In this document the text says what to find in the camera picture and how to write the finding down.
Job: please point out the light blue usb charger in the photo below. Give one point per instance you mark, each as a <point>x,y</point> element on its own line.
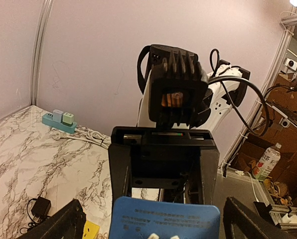
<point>57,116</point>

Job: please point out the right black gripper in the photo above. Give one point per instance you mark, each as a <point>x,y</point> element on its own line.
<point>181,162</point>

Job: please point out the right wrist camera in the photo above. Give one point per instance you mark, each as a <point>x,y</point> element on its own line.
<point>173,85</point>

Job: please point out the teal power strip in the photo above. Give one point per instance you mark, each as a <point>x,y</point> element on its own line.
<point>73,132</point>

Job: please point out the plastic drink bottle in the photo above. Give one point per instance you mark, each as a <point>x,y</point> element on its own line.
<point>267,162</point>

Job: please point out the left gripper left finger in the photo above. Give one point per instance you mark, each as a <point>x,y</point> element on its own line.
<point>67,223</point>

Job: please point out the green usb charger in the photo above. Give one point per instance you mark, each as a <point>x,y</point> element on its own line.
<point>68,118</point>

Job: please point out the black power adapter with cable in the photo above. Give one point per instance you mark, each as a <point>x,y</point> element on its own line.
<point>37,210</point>

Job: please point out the yellow cube socket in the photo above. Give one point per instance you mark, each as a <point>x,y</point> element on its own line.
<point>91,230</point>

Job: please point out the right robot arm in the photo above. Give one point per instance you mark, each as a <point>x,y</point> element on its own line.
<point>227,85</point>

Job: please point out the right aluminium frame post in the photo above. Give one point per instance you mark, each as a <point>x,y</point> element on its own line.
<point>37,50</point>

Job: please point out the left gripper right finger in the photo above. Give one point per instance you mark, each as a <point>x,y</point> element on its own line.
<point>241,222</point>

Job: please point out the blue cube socket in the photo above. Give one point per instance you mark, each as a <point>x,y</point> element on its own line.
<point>142,219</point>

